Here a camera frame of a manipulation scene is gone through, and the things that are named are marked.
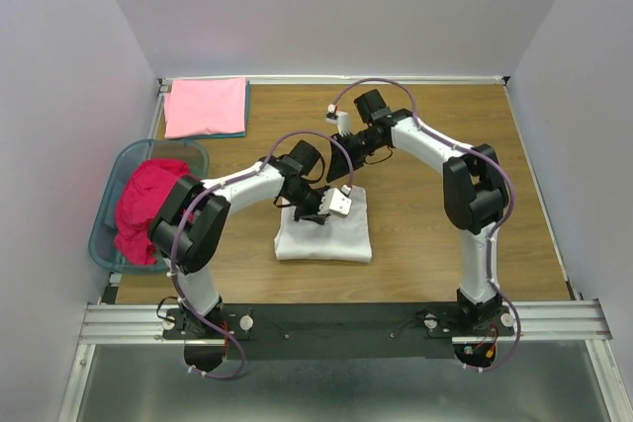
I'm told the aluminium frame rail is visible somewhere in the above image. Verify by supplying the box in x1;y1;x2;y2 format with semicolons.
58;300;632;421

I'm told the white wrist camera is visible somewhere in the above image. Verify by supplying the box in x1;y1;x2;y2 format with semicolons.
325;104;352;136
318;185;352;217

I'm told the folded teal t-shirt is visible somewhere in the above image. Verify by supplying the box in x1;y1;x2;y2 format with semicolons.
165;78;252;142

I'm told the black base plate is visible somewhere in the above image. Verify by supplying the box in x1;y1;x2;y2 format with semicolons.
159;302;514;373

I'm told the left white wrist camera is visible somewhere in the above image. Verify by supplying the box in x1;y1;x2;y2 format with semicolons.
318;185;352;217

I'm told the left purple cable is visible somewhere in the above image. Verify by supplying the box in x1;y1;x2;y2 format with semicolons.
170;128;355;380

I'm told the blue plastic basket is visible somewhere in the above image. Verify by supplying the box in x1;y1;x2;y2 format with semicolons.
88;138;209;275

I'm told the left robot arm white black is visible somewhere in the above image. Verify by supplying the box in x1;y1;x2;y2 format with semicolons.
148;140;348;339

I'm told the folded pink t-shirt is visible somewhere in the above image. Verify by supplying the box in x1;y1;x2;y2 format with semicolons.
163;76;248;140

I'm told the red t-shirt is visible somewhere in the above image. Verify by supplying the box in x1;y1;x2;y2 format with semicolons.
115;158;191;266

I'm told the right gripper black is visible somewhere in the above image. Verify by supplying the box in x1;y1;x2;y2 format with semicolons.
324;129;383;184

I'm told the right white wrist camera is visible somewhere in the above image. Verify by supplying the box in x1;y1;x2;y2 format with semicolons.
325;104;352;136

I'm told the white t-shirt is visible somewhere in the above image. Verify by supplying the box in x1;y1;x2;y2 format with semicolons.
274;187;373;264

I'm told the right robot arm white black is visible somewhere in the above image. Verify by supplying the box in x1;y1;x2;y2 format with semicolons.
325;89;513;335

